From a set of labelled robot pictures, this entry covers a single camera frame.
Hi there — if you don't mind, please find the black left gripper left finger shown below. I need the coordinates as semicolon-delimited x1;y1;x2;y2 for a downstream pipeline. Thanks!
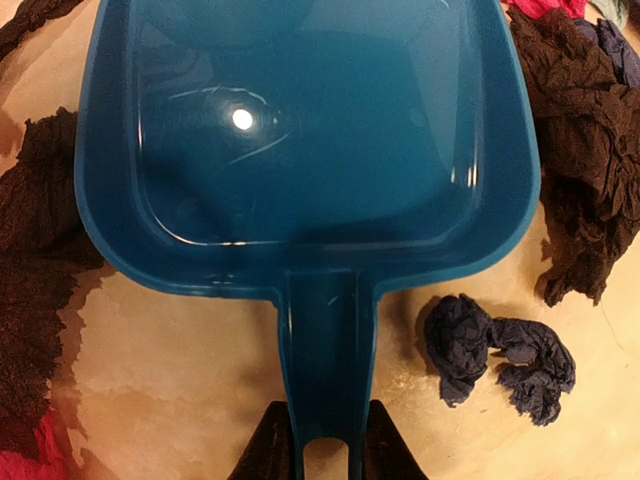
228;401;292;480

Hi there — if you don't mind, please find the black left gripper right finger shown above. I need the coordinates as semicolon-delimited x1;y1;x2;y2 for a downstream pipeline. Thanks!
362;400;424;480

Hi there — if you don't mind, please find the black crumpled paper scrap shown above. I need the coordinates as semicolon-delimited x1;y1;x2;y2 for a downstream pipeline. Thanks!
507;6;639;307

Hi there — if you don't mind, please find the blue plastic dustpan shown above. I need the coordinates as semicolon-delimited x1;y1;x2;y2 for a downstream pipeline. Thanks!
75;1;540;479

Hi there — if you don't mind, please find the small navy paper scrap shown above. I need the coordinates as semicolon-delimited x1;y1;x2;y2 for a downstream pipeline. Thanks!
423;293;577;427

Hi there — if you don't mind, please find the long black paper strip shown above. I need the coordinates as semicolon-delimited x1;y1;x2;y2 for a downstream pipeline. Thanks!
1;1;103;430

